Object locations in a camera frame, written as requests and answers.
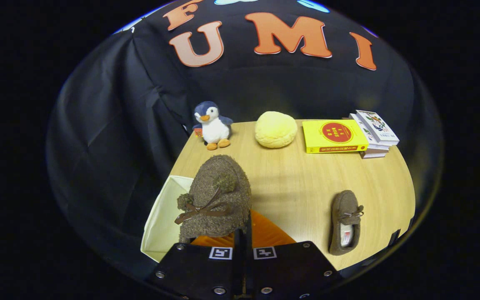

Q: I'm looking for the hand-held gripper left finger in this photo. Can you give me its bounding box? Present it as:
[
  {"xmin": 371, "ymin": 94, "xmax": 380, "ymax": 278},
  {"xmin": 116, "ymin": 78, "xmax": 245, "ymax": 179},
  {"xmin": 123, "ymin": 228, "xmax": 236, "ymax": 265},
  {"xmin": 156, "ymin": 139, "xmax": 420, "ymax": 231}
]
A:
[{"xmin": 147, "ymin": 227, "xmax": 243, "ymax": 300}]

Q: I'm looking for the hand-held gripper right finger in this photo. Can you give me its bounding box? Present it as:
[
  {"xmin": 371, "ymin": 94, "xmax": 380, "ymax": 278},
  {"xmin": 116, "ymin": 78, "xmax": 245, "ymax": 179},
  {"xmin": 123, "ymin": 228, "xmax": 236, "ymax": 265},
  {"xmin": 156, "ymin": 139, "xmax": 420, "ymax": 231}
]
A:
[{"xmin": 245, "ymin": 209, "xmax": 344, "ymax": 300}]

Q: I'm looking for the brown fuzzy slipper shoe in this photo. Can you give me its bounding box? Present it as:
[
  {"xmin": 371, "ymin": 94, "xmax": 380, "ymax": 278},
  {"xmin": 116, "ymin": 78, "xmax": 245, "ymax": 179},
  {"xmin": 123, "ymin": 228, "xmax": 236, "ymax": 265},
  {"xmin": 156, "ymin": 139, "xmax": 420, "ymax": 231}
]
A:
[
  {"xmin": 328, "ymin": 190, "xmax": 365, "ymax": 256},
  {"xmin": 175, "ymin": 155, "xmax": 252, "ymax": 243}
]

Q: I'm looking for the cream fabric storage box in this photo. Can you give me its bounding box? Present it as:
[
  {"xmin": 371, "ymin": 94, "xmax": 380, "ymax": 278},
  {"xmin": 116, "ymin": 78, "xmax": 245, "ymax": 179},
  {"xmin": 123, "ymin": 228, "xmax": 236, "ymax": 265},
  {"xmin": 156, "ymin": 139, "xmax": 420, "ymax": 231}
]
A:
[{"xmin": 140, "ymin": 175, "xmax": 195, "ymax": 263}]

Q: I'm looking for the yellow round bun plush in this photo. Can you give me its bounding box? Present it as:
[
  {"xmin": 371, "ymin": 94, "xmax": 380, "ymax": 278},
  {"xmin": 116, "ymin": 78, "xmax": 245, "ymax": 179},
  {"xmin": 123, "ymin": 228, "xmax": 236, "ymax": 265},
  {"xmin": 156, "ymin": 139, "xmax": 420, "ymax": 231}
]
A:
[{"xmin": 255, "ymin": 111, "xmax": 298, "ymax": 149}]

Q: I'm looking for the blue white penguin plush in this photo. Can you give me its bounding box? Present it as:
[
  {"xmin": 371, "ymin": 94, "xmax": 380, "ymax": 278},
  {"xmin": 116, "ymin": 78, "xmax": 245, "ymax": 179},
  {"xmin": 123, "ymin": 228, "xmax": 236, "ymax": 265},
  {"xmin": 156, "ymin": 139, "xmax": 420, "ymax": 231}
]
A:
[{"xmin": 192, "ymin": 101, "xmax": 234, "ymax": 151}]

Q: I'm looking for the yellow book with red circle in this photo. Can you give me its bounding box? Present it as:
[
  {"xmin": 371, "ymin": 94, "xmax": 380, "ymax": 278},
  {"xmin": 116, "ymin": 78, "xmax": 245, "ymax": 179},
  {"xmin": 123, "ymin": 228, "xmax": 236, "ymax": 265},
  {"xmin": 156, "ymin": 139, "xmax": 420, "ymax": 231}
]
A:
[{"xmin": 302, "ymin": 120, "xmax": 369, "ymax": 154}]

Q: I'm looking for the thin brown-edged book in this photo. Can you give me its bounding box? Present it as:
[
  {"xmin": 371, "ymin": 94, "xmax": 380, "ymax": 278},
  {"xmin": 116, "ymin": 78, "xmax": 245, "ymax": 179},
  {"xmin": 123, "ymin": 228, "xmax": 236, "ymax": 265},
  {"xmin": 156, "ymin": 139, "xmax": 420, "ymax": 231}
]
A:
[{"xmin": 359, "ymin": 148, "xmax": 389, "ymax": 159}]

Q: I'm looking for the white book with bird picture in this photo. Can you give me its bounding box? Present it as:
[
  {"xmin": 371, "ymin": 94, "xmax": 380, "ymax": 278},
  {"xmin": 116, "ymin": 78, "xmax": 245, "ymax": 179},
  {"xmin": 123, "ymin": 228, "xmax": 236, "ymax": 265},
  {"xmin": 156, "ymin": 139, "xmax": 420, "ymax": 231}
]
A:
[{"xmin": 356, "ymin": 110, "xmax": 400, "ymax": 146}]

